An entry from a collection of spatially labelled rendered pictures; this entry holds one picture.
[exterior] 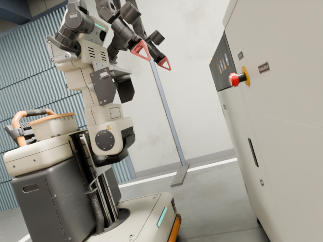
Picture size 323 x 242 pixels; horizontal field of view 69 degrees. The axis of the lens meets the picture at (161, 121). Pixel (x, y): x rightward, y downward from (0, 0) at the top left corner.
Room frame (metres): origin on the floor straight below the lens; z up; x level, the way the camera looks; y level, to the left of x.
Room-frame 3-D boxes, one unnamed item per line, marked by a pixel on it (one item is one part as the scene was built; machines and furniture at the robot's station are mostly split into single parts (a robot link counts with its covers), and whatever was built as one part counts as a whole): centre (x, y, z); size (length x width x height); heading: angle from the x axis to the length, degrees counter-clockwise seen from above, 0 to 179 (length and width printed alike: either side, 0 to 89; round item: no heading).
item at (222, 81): (1.03, -0.33, 0.87); 0.62 x 0.04 x 0.16; 171
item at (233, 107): (1.04, -0.31, 0.44); 0.65 x 0.02 x 0.68; 171
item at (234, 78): (0.60, -0.22, 0.80); 0.05 x 0.04 x 0.05; 171
